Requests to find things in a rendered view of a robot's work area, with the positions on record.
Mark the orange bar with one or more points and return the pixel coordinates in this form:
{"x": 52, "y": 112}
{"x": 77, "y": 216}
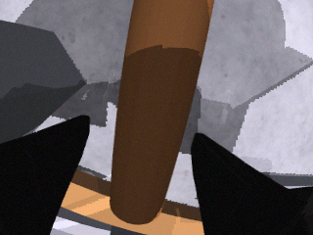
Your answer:
{"x": 90, "y": 196}

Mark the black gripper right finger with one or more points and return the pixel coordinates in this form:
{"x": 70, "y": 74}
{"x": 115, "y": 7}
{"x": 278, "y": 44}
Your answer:
{"x": 237, "y": 200}

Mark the brown cylinder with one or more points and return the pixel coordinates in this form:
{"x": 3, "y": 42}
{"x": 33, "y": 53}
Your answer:
{"x": 163, "y": 57}

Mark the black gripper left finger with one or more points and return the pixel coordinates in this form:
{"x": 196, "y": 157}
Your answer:
{"x": 35, "y": 172}

